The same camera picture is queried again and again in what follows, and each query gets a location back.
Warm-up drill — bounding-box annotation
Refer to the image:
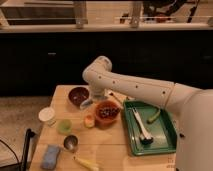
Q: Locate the purple bowl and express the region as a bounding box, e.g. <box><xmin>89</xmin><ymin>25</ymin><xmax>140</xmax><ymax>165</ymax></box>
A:
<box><xmin>68</xmin><ymin>87</ymin><xmax>89</xmax><ymax>107</ymax></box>

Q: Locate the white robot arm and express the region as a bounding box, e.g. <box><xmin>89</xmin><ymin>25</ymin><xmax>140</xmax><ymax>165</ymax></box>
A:
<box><xmin>82</xmin><ymin>56</ymin><xmax>213</xmax><ymax>171</ymax></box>

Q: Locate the orange bowl with dark berries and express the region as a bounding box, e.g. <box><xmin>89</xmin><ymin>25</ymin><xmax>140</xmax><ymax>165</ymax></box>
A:
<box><xmin>94</xmin><ymin>100</ymin><xmax>121</xmax><ymax>129</ymax></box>

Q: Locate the orange fruit piece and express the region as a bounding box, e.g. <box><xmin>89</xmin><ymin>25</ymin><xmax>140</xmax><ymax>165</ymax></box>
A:
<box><xmin>84</xmin><ymin>115</ymin><xmax>95</xmax><ymax>128</ymax></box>

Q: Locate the green cup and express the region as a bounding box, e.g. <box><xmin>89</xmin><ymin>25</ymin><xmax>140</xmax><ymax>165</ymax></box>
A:
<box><xmin>57</xmin><ymin>119</ymin><xmax>71</xmax><ymax>135</ymax></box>

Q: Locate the metal measuring cup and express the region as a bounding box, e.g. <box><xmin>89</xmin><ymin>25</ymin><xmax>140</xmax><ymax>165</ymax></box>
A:
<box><xmin>63</xmin><ymin>135</ymin><xmax>78</xmax><ymax>153</ymax></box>

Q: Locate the green pepper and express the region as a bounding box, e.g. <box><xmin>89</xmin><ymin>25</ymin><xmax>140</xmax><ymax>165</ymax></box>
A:
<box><xmin>147</xmin><ymin>108</ymin><xmax>161</xmax><ymax>124</ymax></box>

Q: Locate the yellow corn cob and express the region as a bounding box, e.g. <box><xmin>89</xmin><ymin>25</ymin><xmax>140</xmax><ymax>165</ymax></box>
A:
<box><xmin>74</xmin><ymin>157</ymin><xmax>100</xmax><ymax>171</ymax></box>

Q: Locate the green tray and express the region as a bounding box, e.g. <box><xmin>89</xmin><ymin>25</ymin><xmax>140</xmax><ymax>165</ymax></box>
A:
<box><xmin>123</xmin><ymin>101</ymin><xmax>177</xmax><ymax>156</ymax></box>

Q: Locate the blue sponge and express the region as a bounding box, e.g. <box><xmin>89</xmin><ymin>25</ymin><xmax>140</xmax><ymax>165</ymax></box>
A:
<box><xmin>40</xmin><ymin>145</ymin><xmax>60</xmax><ymax>170</ymax></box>

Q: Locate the black cable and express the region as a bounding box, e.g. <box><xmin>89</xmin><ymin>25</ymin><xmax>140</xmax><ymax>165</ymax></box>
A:
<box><xmin>0</xmin><ymin>138</ymin><xmax>22</xmax><ymax>165</ymax></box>

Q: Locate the black chair frame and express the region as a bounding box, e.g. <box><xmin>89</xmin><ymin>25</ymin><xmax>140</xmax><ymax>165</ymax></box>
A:
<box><xmin>0</xmin><ymin>128</ymin><xmax>35</xmax><ymax>171</ymax></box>

